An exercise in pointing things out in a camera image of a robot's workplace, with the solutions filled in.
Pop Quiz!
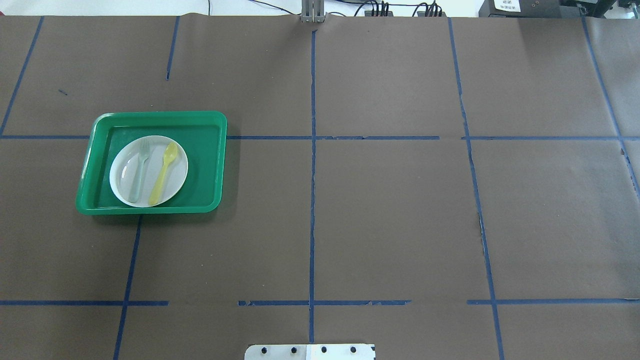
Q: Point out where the yellow plastic spoon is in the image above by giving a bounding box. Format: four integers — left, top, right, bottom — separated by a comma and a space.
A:
148, 141, 179, 207

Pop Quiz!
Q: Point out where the white round plate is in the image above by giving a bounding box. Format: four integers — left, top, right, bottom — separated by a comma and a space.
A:
108, 135, 189, 208

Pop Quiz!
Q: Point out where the black power strip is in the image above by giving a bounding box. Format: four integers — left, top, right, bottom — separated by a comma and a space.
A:
358, 1, 447, 18

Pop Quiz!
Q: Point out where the green plastic tray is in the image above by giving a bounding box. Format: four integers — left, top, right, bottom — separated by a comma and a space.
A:
75, 111, 227, 215

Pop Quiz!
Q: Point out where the pale green plastic fork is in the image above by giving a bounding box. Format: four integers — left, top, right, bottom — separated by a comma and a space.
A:
128, 137, 151, 203

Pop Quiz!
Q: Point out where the black box with label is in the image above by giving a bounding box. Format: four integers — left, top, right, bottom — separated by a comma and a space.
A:
478, 0, 582, 19

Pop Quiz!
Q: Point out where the grey aluminium post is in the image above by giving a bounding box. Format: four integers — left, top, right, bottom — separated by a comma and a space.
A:
300, 0, 327, 23

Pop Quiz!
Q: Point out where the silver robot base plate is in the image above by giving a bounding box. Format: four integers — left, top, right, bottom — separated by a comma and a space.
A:
244, 343, 377, 360

